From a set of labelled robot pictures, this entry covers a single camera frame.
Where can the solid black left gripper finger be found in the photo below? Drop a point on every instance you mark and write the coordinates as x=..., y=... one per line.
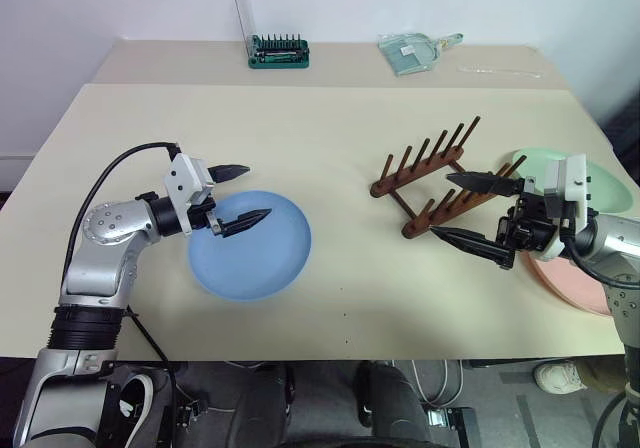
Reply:
x=229, y=172

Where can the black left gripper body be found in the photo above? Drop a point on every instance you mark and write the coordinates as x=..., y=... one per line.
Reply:
x=201, y=216

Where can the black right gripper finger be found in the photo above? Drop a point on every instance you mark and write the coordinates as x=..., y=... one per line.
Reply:
x=472, y=242
x=487, y=184

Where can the ribbed black left gripper finger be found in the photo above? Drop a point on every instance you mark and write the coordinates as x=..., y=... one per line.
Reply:
x=245, y=222

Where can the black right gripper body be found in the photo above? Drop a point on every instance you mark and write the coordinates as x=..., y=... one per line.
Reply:
x=530, y=228

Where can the blue plate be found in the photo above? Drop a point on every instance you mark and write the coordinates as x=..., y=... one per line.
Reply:
x=260, y=268

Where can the red plate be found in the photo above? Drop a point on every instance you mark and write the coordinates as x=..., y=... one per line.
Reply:
x=565, y=288

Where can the green plate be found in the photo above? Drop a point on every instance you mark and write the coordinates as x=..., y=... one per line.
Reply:
x=607, y=188

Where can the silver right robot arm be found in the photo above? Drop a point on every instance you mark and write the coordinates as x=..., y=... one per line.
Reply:
x=617, y=240

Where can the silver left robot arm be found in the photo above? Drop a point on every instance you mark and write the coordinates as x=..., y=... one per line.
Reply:
x=100, y=248

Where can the wooden dish rack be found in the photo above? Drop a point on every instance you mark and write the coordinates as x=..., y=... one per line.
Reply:
x=425, y=170

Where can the clear plastic strip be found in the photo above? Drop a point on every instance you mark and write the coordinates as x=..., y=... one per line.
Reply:
x=500, y=70

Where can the green screwdriver bit set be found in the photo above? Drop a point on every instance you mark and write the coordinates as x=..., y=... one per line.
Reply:
x=280, y=54

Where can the black furniture piece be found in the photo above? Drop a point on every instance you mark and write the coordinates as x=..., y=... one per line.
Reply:
x=625, y=133

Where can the white sneaker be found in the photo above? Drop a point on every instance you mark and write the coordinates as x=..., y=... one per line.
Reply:
x=557, y=377

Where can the khaki trouser leg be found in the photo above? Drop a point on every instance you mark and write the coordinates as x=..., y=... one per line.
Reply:
x=602, y=375

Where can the dark rounded robot leg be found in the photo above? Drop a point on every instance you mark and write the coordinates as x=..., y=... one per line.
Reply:
x=265, y=408
x=390, y=403

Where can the black box with metal latch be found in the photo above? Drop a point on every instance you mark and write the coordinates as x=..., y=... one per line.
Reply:
x=455, y=425

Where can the small black connector plug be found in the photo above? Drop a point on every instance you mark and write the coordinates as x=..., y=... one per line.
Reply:
x=192, y=413

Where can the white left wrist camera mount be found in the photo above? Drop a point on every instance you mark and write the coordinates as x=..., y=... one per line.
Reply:
x=181, y=178

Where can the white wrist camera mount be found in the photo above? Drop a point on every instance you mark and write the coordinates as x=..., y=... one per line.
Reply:
x=181, y=178
x=575, y=188

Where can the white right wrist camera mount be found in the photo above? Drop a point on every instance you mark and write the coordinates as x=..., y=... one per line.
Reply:
x=575, y=188

